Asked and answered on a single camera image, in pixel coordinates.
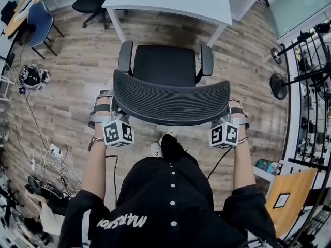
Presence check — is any round wooden table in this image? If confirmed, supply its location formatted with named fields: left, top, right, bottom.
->
left=5, top=0, right=48, bottom=38

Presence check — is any person's right forearm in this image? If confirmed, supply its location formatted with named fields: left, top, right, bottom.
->
left=232, top=128, right=257, bottom=191

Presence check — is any blue chair with black legs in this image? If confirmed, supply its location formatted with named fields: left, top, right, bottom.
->
left=26, top=1, right=65, bottom=60

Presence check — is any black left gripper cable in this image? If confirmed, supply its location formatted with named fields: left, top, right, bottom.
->
left=104, top=154, right=119, bottom=207

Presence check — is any dark wrist bracelet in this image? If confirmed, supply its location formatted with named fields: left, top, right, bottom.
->
left=87, top=136, right=105, bottom=152

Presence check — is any tangle of white cables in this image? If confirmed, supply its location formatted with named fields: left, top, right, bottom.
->
left=30, top=146, right=83, bottom=194

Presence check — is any person's left forearm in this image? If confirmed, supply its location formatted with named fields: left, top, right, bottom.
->
left=81, top=122, right=107, bottom=199

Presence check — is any black mesh office chair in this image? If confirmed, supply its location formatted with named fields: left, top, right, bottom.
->
left=112, top=40, right=231, bottom=127

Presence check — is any person's black trouser leg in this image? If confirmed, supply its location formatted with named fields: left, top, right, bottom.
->
left=160, top=134, right=191, bottom=163

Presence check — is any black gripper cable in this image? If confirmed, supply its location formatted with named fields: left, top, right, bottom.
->
left=104, top=154, right=119, bottom=207
left=206, top=147, right=232, bottom=180

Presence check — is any black swivel chair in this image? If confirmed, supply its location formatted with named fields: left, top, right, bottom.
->
left=68, top=0, right=117, bottom=30

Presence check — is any white power strip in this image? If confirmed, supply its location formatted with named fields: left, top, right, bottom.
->
left=48, top=143, right=64, bottom=158

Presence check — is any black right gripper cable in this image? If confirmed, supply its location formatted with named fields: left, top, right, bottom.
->
left=206, top=147, right=232, bottom=180

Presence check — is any person's left hand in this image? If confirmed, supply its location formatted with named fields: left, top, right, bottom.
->
left=96, top=96, right=113, bottom=115

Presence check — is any person's black buttoned shirt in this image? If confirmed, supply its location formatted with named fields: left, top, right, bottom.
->
left=58, top=156, right=280, bottom=248

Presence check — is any white cloth bag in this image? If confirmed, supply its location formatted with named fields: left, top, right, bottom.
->
left=25, top=190, right=67, bottom=236

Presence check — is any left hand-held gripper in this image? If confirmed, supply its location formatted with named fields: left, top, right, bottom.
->
left=88, top=89, right=135, bottom=148

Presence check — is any person's right hand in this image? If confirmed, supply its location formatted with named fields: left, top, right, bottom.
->
left=229, top=100, right=244, bottom=116

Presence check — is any black round stand base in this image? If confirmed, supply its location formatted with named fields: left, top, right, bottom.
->
left=269, top=73, right=288, bottom=101
left=270, top=47, right=283, bottom=65

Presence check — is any black metal rack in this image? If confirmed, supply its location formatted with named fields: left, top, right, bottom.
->
left=278, top=19, right=331, bottom=248

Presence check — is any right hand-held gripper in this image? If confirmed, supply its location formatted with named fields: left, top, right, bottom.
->
left=208, top=100, right=251, bottom=149

